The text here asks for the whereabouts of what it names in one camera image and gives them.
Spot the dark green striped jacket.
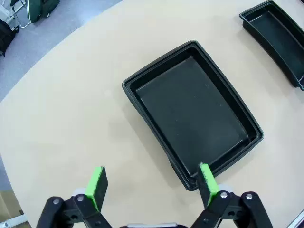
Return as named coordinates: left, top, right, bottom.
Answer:
left=27, top=0, right=60, bottom=24

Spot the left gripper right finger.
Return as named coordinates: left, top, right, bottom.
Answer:
left=191, top=162, right=274, bottom=228

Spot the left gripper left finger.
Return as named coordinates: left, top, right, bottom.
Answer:
left=35, top=165, right=112, bottom=228

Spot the black backpack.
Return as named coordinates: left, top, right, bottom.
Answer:
left=0, top=19, right=17, bottom=58

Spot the plain brown carton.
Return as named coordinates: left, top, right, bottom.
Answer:
left=0, top=190, right=23, bottom=223

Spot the black plastic ESD tray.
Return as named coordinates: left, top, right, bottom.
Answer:
left=122, top=40, right=264, bottom=192
left=239, top=0, right=304, bottom=92

